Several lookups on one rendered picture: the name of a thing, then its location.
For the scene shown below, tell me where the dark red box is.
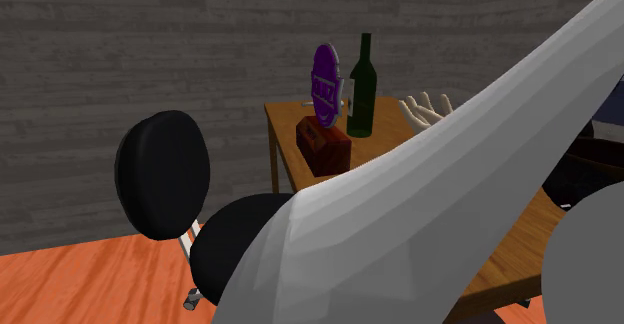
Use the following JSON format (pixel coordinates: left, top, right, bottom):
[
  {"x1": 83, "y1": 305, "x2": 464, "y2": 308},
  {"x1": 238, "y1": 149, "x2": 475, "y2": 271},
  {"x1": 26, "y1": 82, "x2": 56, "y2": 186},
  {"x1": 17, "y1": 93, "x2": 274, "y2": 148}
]
[{"x1": 295, "y1": 115, "x2": 353, "y2": 178}]

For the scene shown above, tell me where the dark green bottle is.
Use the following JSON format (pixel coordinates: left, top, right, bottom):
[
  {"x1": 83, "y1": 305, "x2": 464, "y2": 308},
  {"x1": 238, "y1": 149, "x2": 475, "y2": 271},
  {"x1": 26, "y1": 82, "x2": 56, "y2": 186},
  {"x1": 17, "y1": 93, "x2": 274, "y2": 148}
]
[{"x1": 345, "y1": 32, "x2": 379, "y2": 139}]

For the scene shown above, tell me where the purple round sign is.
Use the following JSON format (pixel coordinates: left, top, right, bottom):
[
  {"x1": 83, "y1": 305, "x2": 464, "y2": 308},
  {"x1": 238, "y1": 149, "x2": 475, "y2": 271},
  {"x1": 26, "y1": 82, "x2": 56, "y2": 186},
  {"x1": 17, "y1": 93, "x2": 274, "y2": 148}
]
[{"x1": 301, "y1": 43, "x2": 346, "y2": 130}]

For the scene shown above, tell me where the wooden table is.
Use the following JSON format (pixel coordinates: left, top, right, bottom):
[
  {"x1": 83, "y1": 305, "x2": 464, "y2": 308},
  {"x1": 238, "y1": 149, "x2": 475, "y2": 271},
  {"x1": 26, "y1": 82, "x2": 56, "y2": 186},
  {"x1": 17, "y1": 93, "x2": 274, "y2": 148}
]
[{"x1": 264, "y1": 95, "x2": 568, "y2": 324}]

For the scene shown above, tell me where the beige hand figure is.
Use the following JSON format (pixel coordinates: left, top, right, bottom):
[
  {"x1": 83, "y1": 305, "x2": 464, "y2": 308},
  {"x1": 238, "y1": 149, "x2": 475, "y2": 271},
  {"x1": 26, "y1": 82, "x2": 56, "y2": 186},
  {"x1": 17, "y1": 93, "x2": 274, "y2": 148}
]
[{"x1": 398, "y1": 91, "x2": 455, "y2": 137}]

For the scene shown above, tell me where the black office chair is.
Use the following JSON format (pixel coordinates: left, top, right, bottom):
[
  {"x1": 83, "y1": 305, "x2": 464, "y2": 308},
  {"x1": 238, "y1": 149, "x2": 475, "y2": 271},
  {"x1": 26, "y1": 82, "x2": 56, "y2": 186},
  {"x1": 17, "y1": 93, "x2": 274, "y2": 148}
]
[{"x1": 114, "y1": 109, "x2": 295, "y2": 312}]

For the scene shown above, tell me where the dark blue book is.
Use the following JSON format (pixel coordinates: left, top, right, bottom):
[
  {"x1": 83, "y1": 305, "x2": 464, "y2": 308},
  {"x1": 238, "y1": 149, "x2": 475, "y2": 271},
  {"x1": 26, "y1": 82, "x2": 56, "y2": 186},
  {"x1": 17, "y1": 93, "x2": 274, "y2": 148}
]
[{"x1": 590, "y1": 75, "x2": 624, "y2": 144}]

